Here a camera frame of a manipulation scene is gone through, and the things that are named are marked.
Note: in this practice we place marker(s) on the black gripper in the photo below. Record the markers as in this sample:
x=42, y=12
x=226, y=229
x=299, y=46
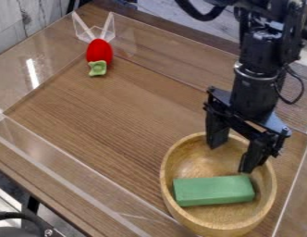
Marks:
x=245, y=110

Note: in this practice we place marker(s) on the green rectangular block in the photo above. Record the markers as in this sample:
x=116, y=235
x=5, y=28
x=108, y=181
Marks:
x=213, y=191

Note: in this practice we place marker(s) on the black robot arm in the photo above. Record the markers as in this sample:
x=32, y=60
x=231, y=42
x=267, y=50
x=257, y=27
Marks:
x=271, y=42

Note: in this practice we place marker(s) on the brown wooden bowl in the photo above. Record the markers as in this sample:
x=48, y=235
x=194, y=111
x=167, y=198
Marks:
x=190, y=159

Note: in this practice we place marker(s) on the red strawberry toy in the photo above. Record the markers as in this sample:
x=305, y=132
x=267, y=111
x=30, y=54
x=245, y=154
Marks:
x=100, y=57

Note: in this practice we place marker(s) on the clear acrylic tray wall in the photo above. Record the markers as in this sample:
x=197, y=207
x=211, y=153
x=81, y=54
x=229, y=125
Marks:
x=104, y=209

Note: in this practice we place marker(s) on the clear acrylic corner bracket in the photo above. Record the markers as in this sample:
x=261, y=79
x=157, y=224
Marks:
x=88, y=34

